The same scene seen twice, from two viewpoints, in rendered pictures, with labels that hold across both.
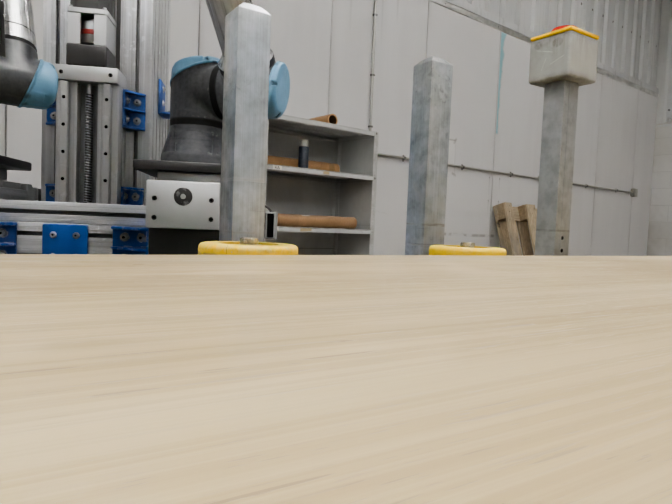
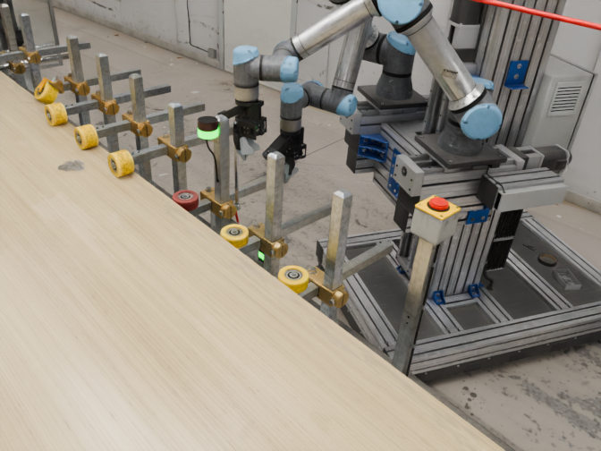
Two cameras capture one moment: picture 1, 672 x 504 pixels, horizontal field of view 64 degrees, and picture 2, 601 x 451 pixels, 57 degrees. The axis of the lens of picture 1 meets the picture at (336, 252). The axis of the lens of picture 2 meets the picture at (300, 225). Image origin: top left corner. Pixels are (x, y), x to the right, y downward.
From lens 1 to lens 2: 1.56 m
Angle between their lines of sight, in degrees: 78
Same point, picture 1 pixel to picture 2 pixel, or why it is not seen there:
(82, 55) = not seen: hidden behind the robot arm
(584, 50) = (425, 223)
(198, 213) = (407, 183)
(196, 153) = (443, 142)
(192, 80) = not seen: hidden behind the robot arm
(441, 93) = (336, 208)
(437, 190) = (332, 248)
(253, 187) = (270, 212)
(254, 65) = (270, 174)
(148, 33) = (494, 35)
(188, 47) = not seen: outside the picture
